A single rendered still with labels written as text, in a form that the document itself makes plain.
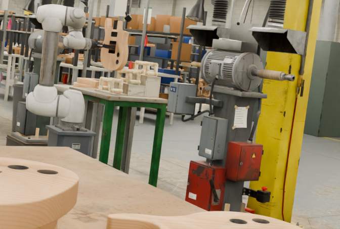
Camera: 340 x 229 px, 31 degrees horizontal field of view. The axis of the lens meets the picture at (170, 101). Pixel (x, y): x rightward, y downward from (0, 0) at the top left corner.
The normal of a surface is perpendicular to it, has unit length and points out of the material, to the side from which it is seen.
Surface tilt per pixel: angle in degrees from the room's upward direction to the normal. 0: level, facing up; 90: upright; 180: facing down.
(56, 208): 90
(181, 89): 90
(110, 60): 89
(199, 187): 90
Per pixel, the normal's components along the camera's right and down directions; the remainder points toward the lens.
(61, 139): -0.25, 0.04
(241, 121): 0.61, 0.13
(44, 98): 0.15, 0.12
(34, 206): 0.83, 0.14
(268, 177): -0.79, -0.04
